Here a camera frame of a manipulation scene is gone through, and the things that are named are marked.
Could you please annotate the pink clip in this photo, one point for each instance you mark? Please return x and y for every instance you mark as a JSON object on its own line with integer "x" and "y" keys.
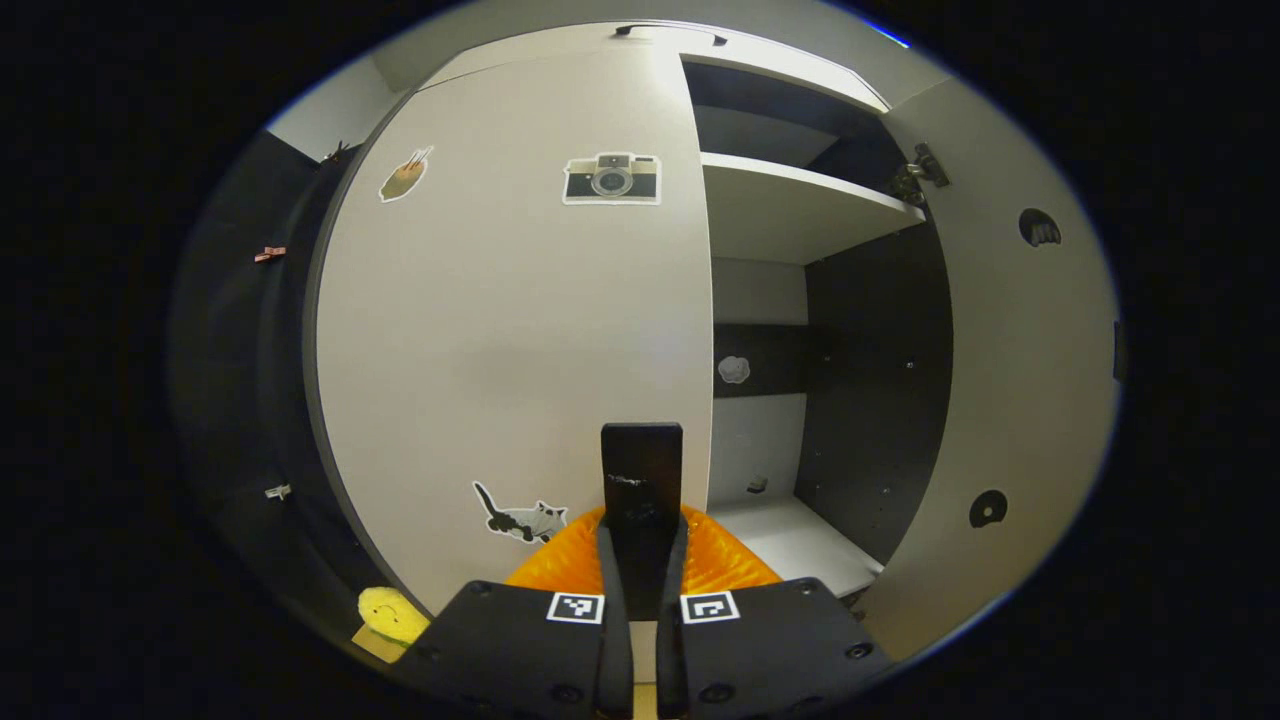
{"x": 269, "y": 254}

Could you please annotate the silver clip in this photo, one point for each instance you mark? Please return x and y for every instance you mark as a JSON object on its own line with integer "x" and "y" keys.
{"x": 278, "y": 491}

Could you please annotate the white cabinet shelf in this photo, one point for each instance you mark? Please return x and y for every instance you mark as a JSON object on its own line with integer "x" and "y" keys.
{"x": 800, "y": 545}
{"x": 790, "y": 205}

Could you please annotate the beige double-door shoe cabinet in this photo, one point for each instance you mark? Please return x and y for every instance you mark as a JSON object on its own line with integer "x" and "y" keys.
{"x": 870, "y": 380}

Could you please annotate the beige shoe cabinet door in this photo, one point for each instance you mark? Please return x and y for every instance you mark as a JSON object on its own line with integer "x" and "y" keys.
{"x": 1020, "y": 400}
{"x": 500, "y": 330}

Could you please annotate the yellow plush toy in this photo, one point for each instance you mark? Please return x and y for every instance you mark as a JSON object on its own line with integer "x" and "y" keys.
{"x": 392, "y": 612}

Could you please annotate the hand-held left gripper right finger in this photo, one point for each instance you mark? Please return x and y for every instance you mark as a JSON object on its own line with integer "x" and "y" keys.
{"x": 672, "y": 650}

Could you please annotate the black binder clip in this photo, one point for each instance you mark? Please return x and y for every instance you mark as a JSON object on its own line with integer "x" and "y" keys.
{"x": 336, "y": 152}

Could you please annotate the black backdrop cloth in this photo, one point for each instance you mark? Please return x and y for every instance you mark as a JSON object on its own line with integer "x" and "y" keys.
{"x": 230, "y": 400}

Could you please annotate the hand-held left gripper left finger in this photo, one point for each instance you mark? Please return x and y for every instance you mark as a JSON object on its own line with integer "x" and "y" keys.
{"x": 615, "y": 650}

